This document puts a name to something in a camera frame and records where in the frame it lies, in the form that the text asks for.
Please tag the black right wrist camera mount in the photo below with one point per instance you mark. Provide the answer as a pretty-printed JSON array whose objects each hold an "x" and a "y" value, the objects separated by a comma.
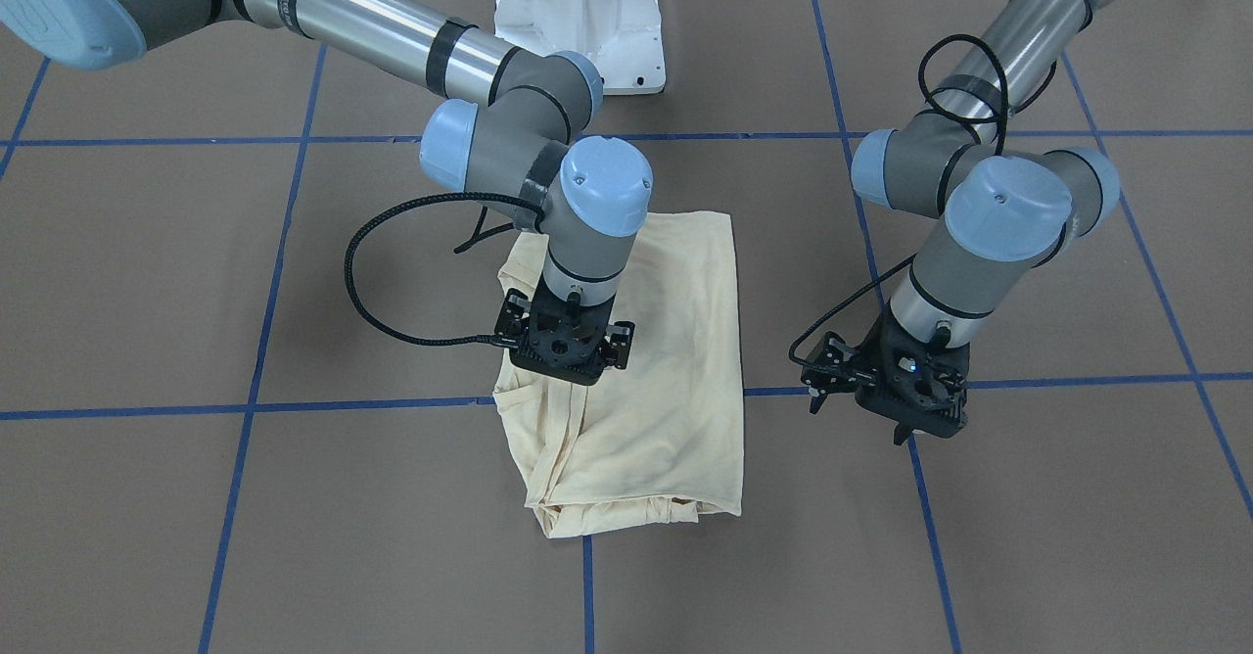
[{"x": 514, "y": 330}]

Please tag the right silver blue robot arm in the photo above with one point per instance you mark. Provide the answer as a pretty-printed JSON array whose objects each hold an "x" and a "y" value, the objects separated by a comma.
[{"x": 505, "y": 134}]

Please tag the white camera pole with base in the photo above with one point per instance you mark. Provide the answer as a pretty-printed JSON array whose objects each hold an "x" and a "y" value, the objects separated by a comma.
[{"x": 622, "y": 38}]

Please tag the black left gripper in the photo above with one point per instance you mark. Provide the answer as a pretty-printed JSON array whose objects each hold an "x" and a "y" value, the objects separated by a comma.
[{"x": 874, "y": 355}]

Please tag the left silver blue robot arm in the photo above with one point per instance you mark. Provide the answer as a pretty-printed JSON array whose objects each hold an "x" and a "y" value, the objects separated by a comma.
[{"x": 997, "y": 213}]

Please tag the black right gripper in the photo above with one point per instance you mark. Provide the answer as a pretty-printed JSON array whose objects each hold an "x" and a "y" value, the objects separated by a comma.
[{"x": 510, "y": 318}]

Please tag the beige long-sleeve printed shirt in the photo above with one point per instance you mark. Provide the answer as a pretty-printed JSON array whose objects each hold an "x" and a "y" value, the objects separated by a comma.
[{"x": 663, "y": 440}]

